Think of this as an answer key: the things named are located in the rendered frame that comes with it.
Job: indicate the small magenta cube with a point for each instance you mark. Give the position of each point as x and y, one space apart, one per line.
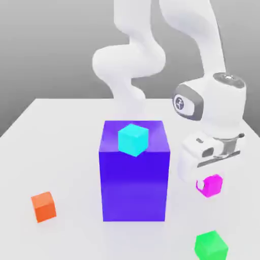
213 185

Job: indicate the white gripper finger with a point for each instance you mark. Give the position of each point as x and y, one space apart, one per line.
200 184

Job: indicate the large purple box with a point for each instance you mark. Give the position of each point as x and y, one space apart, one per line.
134 182

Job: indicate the small orange cube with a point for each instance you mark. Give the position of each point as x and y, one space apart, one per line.
43 207

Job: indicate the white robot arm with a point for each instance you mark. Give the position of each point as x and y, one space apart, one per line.
221 105

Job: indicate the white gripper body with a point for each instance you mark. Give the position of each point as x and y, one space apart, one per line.
187 168

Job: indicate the small cyan cube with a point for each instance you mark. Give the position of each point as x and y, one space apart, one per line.
133 140

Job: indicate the small green cube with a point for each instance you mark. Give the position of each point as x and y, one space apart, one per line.
211 246

